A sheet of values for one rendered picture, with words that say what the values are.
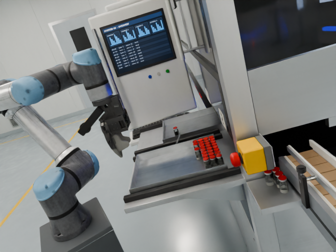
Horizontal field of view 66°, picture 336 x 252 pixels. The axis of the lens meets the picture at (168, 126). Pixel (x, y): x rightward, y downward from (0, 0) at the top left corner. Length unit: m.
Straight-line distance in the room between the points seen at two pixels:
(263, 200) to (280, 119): 0.23
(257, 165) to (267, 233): 0.34
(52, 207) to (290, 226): 0.81
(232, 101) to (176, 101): 1.08
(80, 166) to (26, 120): 0.27
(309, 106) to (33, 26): 6.47
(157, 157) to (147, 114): 0.69
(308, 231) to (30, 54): 6.61
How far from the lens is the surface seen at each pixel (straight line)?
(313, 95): 0.82
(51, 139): 1.11
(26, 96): 0.79
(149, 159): 1.14
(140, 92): 1.75
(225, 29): 0.70
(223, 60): 0.71
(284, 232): 1.03
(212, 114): 1.42
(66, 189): 1.02
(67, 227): 1.06
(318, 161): 0.82
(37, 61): 6.95
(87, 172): 1.08
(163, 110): 1.79
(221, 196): 1.00
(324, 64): 0.81
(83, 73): 0.82
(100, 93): 0.82
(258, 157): 0.72
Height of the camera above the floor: 1.38
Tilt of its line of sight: 20 degrees down
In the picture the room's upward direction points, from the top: 18 degrees counter-clockwise
